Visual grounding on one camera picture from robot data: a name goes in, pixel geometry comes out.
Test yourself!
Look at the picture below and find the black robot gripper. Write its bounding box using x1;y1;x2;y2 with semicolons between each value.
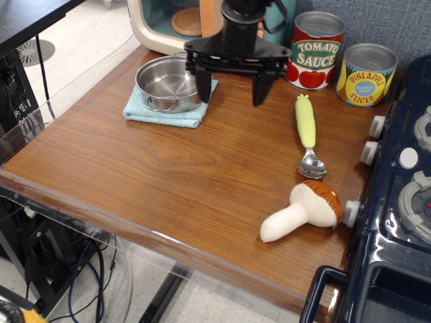
185;27;292;106

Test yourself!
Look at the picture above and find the plush mushroom toy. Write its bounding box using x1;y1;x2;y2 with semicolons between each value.
260;180;343;243

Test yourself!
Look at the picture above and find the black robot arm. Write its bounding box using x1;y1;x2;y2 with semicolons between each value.
184;1;292;106

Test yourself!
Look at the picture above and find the stainless steel pot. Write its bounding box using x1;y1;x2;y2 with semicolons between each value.
135;55;203;114

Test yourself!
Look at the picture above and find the toy microwave oven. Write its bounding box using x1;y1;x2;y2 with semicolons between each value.
127;1;296;55

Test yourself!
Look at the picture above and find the tomato sauce can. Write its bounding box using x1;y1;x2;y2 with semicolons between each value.
286;11;345;90

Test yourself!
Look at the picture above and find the light blue folded cloth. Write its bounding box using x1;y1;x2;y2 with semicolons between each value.
123;85;209;129

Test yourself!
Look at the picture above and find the pineapple slices can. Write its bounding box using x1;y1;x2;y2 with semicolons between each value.
336;43;398;108

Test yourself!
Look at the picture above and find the white stove knob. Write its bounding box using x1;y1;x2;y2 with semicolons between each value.
368;115;386;139
341;200;360;228
360;141;378;166

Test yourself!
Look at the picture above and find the black table leg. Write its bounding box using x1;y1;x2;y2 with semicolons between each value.
138;267;188;323

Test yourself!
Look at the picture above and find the black side desk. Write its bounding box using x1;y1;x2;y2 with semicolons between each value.
0;0;85;135

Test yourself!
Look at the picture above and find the dark blue toy stove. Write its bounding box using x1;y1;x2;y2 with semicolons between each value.
300;56;430;322

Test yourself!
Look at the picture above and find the spoon with green handle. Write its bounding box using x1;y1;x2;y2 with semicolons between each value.
295;94;327;180

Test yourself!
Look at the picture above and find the black cable under table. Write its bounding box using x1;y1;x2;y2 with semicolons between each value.
48;235;119;323

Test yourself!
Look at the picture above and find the blue cable under table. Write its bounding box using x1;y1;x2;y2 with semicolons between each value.
68;240;105;323

